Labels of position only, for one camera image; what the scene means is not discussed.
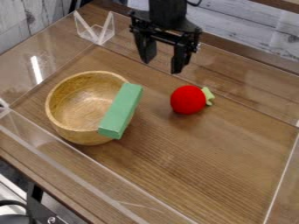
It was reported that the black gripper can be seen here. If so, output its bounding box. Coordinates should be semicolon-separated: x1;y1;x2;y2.
129;9;201;74

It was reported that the green foam stick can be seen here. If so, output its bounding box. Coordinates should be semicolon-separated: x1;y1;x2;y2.
97;83;143;139

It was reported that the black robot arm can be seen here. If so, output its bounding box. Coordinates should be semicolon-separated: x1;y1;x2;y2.
129;0;201;74

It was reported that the brown wooden bowl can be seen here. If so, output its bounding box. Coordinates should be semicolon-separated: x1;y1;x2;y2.
44;71;128;145

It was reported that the red toy tomato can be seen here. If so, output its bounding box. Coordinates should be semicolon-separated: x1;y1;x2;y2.
171;85;215;115

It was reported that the clear acrylic corner bracket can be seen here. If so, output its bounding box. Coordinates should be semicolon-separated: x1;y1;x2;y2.
73;11;116;46

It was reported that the clear acrylic tray wall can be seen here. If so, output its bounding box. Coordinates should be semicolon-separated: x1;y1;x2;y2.
0;15;299;224

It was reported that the black table leg bracket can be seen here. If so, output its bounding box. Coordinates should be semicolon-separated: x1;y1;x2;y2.
26;182;68;224

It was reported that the black cable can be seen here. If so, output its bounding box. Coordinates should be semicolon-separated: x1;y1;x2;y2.
0;199;36;224

